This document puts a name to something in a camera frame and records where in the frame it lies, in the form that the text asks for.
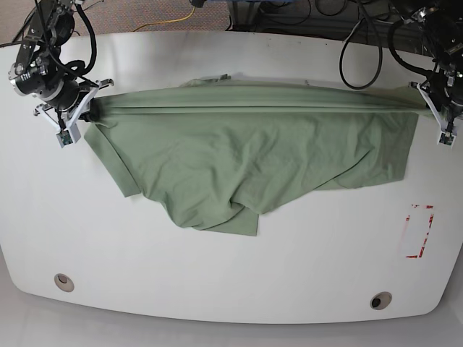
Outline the green t-shirt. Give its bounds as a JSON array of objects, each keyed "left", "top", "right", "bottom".
[{"left": 85, "top": 78, "right": 430, "bottom": 236}]

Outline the right table grommet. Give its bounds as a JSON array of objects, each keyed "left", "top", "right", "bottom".
[{"left": 370, "top": 292, "right": 392, "bottom": 311}]

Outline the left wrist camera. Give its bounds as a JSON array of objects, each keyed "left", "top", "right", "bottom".
[{"left": 438, "top": 132, "right": 456, "bottom": 147}]

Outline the left table grommet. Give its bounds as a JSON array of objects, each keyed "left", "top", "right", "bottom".
[{"left": 54, "top": 273, "right": 75, "bottom": 293}]

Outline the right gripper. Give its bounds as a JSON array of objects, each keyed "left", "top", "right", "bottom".
[{"left": 33, "top": 79, "right": 114, "bottom": 132}]

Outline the red tape marking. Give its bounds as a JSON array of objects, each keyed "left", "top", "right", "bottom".
[{"left": 399, "top": 205, "right": 435, "bottom": 259}]

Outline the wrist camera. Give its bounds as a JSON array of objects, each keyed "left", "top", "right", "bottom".
[
  {"left": 56, "top": 124, "right": 81, "bottom": 148},
  {"left": 438, "top": 132, "right": 456, "bottom": 147}
]

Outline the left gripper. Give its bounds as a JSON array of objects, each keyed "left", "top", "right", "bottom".
[{"left": 409, "top": 82, "right": 462, "bottom": 136}]

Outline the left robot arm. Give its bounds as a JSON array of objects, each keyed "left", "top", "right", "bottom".
[{"left": 387, "top": 1, "right": 462, "bottom": 145}]

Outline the table grommet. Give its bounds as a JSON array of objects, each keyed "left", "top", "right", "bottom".
[
  {"left": 370, "top": 292, "right": 392, "bottom": 311},
  {"left": 54, "top": 273, "right": 75, "bottom": 293}
]

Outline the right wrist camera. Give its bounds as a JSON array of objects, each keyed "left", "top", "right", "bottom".
[{"left": 56, "top": 124, "right": 81, "bottom": 148}]

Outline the yellow cable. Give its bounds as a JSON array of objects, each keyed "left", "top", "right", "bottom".
[{"left": 132, "top": 3, "right": 198, "bottom": 33}]

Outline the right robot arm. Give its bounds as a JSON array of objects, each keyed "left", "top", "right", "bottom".
[{"left": 9, "top": 1, "right": 114, "bottom": 134}]

